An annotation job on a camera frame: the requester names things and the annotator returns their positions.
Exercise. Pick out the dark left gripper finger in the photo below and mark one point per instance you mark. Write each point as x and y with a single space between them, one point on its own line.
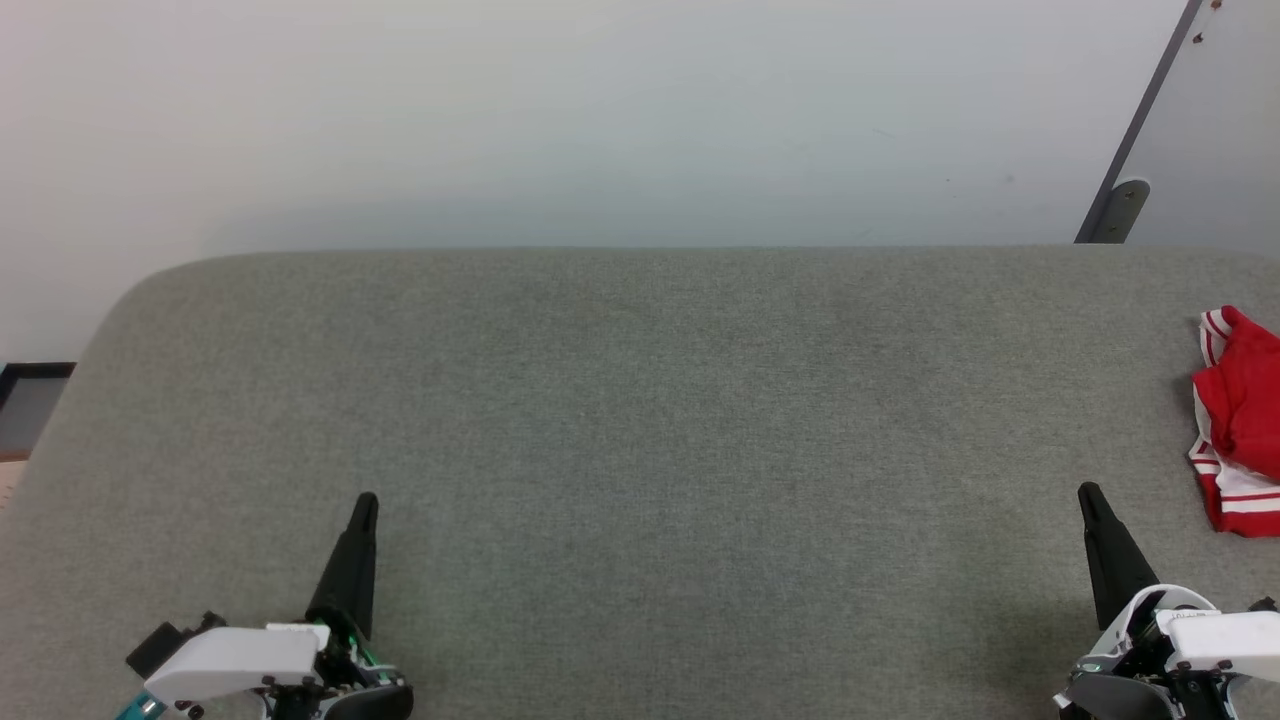
348 580

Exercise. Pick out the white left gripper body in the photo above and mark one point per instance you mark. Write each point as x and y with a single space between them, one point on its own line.
240 655

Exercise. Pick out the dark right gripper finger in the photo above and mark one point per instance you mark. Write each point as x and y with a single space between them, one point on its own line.
1118 575

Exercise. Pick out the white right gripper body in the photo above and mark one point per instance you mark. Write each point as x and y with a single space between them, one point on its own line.
1220 635

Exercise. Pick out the red and white garment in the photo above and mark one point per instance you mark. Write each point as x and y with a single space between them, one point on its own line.
1250 420

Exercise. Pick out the black framed panel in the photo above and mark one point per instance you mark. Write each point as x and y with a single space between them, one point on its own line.
30 410

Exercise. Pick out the grey-green fabric sofa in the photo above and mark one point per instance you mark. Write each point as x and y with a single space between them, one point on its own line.
640 420

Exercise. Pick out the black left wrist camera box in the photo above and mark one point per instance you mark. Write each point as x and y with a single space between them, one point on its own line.
160 642

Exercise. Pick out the grey metal wall bracket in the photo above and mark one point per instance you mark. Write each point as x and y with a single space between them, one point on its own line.
1125 210

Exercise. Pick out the dark grey door frame strip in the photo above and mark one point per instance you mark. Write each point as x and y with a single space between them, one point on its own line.
1140 120

